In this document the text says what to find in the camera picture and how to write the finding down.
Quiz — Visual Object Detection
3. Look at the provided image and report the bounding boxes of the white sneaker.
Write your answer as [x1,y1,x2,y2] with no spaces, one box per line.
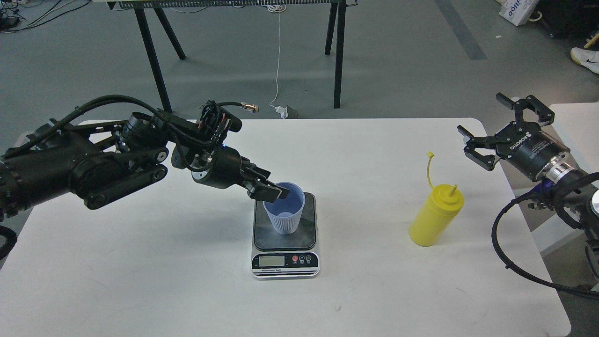
[570,48,599,74]

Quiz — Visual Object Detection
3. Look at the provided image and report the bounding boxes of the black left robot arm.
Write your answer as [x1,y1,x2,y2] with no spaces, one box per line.
[0,95,290,220]

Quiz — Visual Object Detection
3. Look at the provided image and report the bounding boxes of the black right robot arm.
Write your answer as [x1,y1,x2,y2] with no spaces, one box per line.
[457,93,598,300]

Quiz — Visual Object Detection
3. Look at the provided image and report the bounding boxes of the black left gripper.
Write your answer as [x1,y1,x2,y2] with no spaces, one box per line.
[192,147,290,203]

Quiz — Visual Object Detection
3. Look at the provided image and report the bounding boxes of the white cardboard box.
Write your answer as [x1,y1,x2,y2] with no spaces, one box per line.
[498,0,539,26]

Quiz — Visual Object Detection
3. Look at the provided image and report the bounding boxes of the white hanging cable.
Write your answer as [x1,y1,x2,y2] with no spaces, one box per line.
[267,4,286,113]

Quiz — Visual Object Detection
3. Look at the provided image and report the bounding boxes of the yellow squeeze bottle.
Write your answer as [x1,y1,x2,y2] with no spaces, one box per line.
[409,151,465,247]

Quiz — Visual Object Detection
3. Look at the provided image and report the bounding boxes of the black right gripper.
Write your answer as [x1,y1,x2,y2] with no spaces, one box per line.
[457,92,570,182]

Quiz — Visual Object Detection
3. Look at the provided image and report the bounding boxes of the black-legged background table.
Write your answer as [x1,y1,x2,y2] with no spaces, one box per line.
[105,0,349,112]

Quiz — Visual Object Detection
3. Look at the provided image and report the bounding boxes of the blue plastic cup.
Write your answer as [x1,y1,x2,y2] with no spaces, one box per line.
[263,182,306,235]

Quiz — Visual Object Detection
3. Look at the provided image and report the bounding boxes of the white power adapter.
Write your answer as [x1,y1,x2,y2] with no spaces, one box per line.
[275,105,299,119]

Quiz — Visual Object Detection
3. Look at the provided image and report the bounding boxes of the floor cables bundle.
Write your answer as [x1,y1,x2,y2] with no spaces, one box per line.
[0,0,89,33]

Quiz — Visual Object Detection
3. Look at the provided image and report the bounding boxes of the digital kitchen scale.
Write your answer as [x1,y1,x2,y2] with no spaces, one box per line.
[250,192,321,279]

